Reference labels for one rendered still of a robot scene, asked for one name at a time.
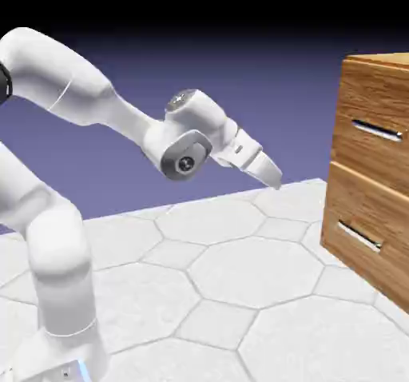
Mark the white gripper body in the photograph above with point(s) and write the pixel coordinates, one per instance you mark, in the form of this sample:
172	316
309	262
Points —
266	168

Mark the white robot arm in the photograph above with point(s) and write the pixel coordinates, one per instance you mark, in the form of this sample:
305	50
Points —
80	97

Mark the light wood cabinet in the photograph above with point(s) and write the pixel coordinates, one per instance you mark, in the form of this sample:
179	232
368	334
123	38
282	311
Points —
367	177

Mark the wood drawer front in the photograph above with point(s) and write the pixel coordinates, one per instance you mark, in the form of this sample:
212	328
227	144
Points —
367	152
358	215

